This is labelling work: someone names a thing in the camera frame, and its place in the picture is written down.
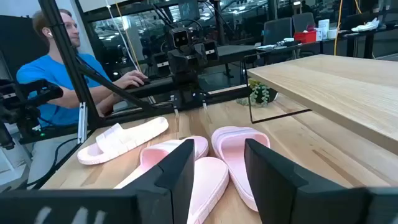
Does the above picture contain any silver aluminium bracket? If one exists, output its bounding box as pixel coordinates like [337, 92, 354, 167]
[77, 101, 88, 144]

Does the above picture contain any person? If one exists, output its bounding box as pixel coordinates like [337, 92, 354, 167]
[15, 8, 149, 187]

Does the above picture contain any yellow extension cable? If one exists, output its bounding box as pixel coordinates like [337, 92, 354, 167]
[333, 0, 344, 57]

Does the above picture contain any potted green succulent plant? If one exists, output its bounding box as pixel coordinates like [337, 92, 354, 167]
[236, 79, 279, 108]

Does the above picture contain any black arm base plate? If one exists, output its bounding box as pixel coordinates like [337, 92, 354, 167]
[169, 90, 208, 110]

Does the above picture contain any black aluminium rig frame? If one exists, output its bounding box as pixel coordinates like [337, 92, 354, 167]
[30, 0, 249, 190]

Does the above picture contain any red storage box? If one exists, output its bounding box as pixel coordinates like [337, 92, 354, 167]
[294, 30, 318, 44]

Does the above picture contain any black computer mouse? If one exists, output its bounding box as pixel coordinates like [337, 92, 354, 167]
[126, 79, 152, 91]

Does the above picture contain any black office desk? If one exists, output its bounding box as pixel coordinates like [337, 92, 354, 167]
[257, 24, 398, 60]

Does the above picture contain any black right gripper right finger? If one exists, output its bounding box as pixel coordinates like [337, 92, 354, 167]
[244, 138, 398, 224]

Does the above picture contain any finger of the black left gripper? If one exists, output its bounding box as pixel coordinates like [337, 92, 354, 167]
[193, 43, 208, 68]
[168, 49, 189, 75]

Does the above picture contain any white crumpled cloth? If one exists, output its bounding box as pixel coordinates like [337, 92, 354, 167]
[351, 17, 381, 33]

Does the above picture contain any thin white cord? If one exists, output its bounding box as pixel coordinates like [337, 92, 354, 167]
[104, 0, 139, 70]

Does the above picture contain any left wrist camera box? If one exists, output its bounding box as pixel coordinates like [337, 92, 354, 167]
[170, 27, 191, 49]

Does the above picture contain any wooden shelf with black frame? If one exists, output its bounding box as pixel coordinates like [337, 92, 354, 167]
[241, 51, 398, 156]

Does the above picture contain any dark grey office chair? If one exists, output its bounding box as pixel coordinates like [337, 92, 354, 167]
[263, 17, 293, 46]
[292, 12, 317, 34]

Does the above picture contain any thin yellow cord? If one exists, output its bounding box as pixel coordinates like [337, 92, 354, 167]
[114, 2, 141, 72]

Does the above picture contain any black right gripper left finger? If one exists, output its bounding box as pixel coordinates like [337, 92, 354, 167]
[0, 139, 195, 224]

